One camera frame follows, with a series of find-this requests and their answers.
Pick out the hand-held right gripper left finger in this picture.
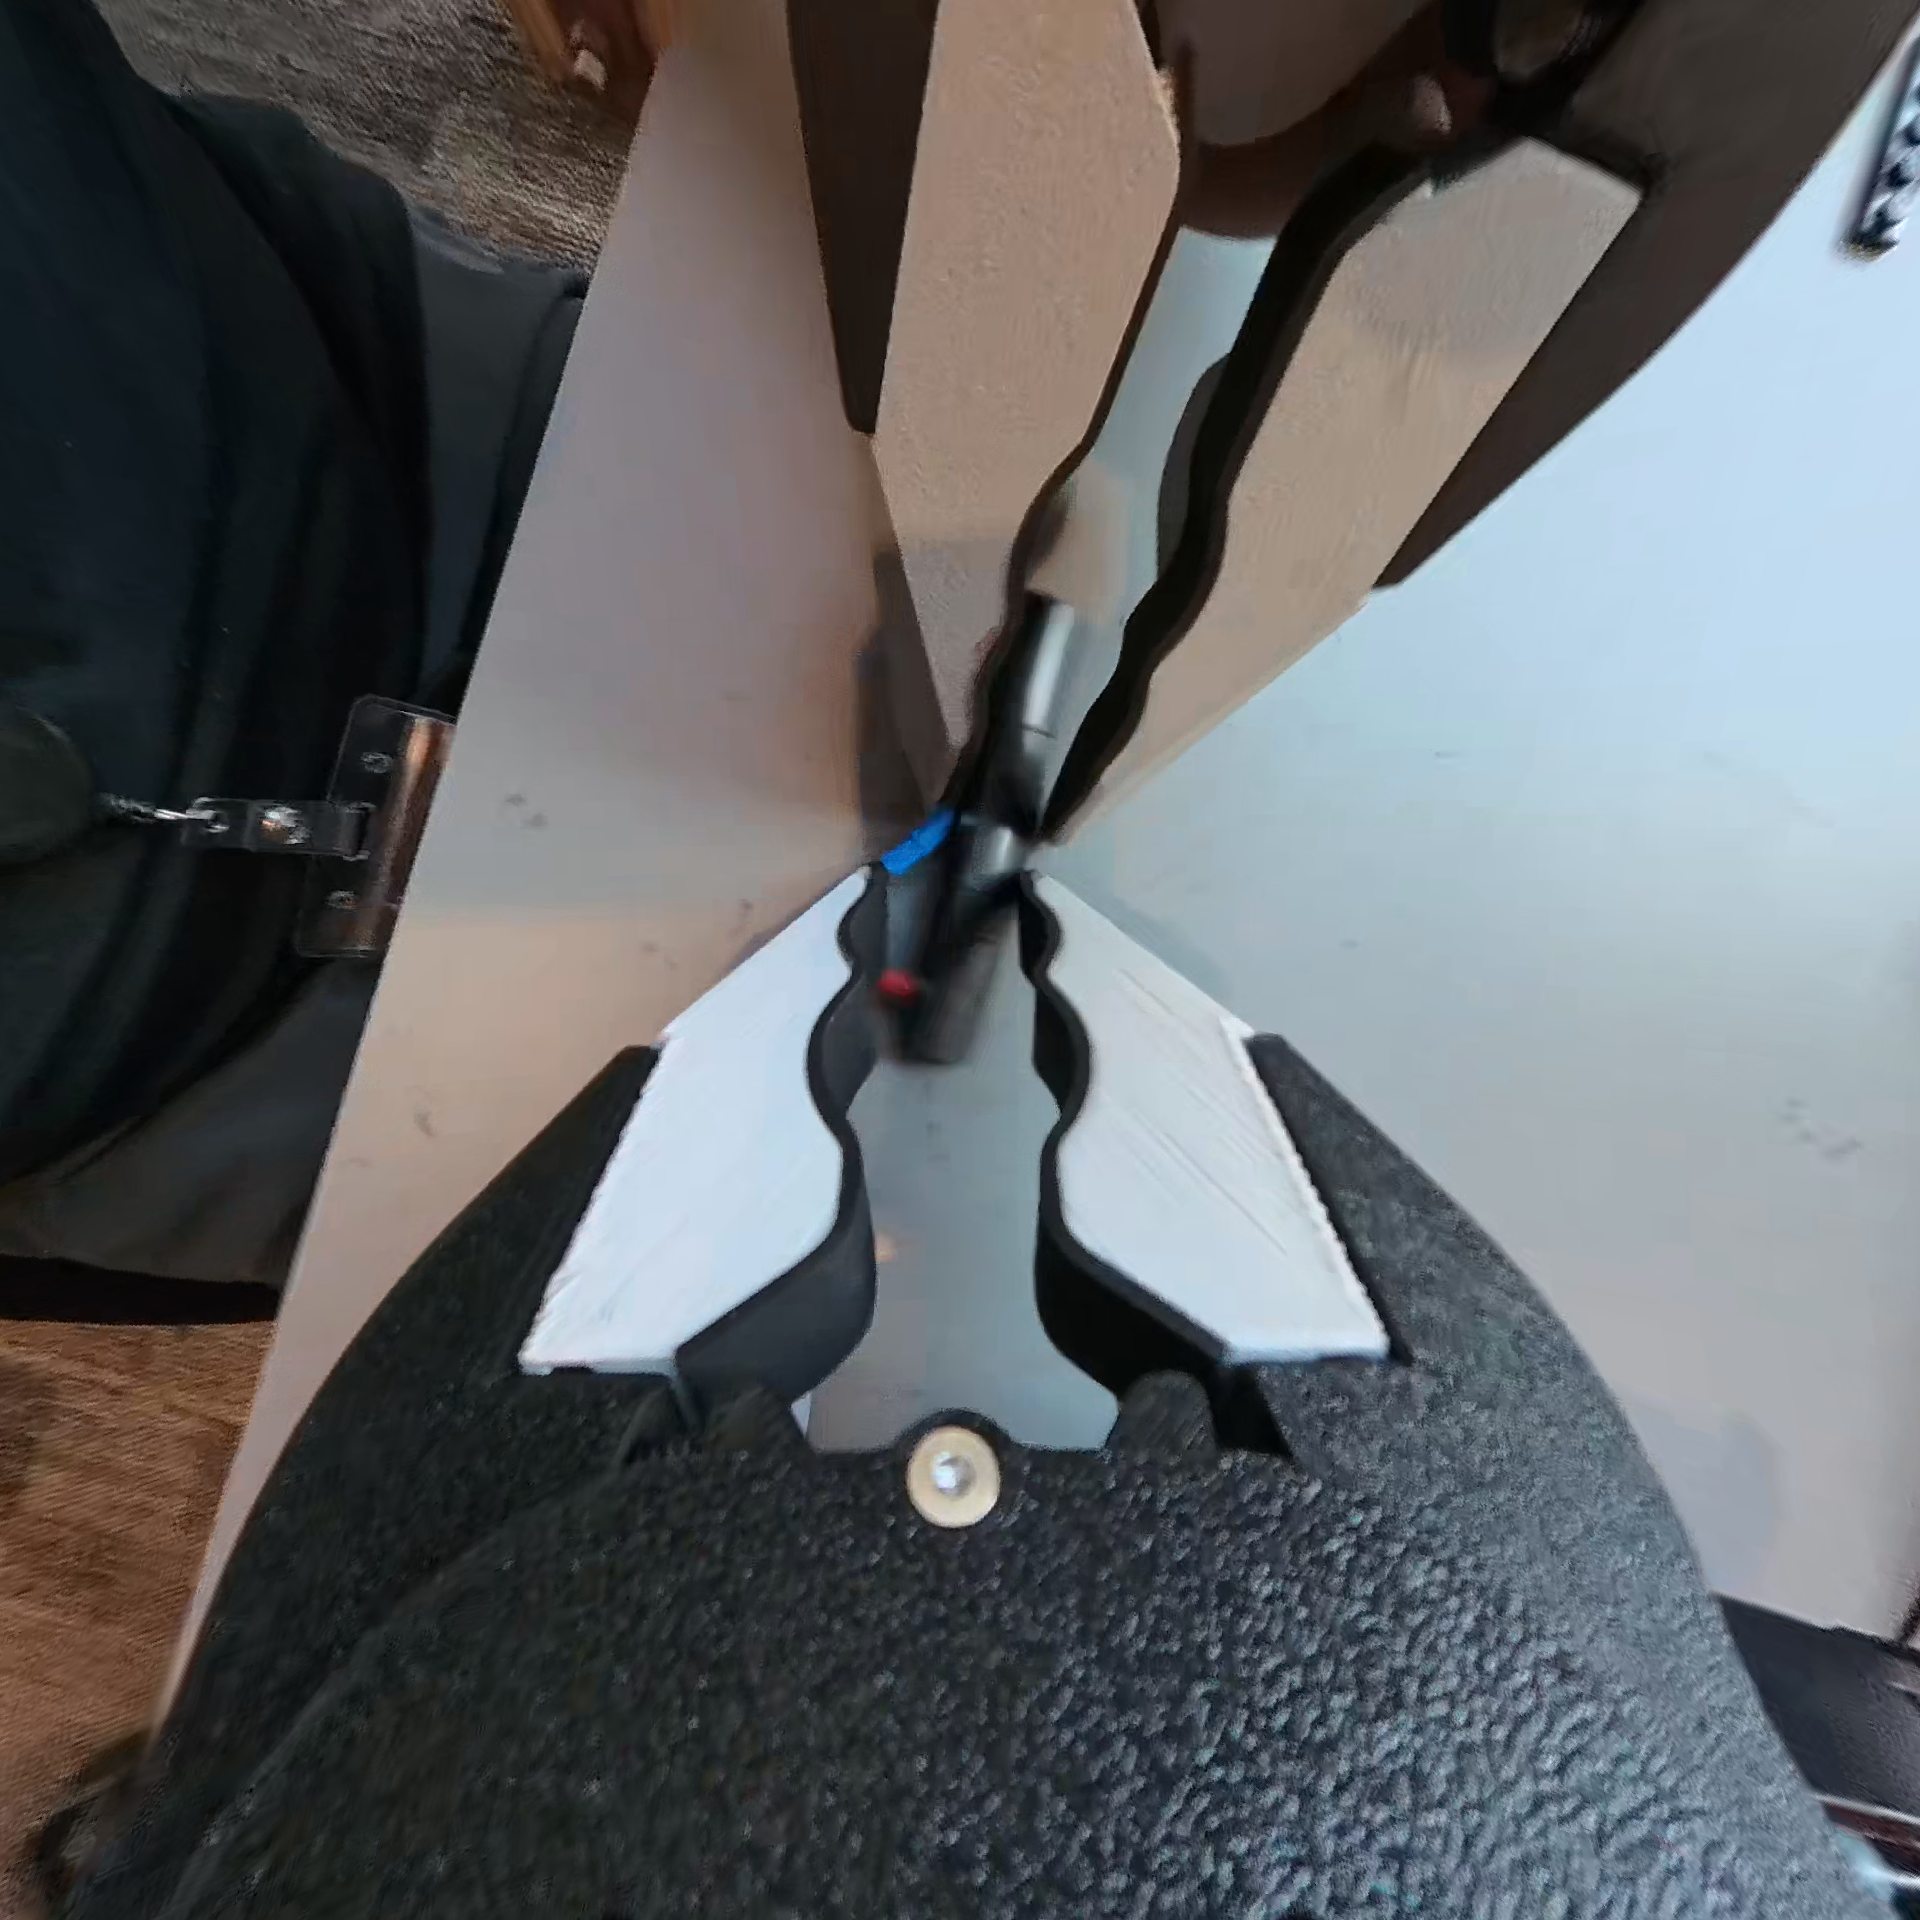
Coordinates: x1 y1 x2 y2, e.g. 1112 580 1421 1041
517 865 889 1412

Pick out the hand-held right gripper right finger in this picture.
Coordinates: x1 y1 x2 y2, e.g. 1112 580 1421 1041
1017 871 1392 1412

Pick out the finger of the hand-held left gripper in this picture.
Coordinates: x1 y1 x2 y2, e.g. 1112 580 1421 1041
1041 140 1642 842
871 0 1185 761

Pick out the pile of small toy bricks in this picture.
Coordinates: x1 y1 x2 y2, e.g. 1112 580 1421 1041
1842 59 1920 261

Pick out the long black toy connector assembly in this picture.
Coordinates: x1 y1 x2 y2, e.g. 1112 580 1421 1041
895 593 1085 1069

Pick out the person's left hand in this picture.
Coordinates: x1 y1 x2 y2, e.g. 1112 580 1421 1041
1183 137 1414 242

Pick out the silver metal clasp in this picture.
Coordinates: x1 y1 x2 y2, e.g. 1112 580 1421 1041
95 695 455 962

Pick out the round grey knob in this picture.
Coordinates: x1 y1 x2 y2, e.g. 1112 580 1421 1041
0 705 95 875

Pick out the person's lap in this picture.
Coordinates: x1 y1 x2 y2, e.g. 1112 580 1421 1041
0 0 586 1321

